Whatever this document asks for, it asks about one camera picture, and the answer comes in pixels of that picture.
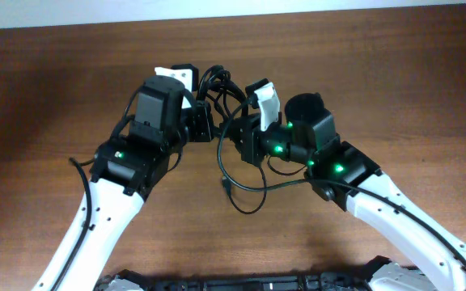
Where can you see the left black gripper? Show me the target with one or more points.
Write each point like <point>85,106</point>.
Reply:
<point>199,112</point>

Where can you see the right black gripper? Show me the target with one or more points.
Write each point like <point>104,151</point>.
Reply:
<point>250,138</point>

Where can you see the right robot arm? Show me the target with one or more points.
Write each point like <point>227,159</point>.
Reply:
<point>303,131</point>

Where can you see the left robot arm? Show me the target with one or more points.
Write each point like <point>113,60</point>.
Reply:
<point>125,170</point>

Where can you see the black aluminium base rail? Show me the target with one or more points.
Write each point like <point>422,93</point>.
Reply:
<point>380,273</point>

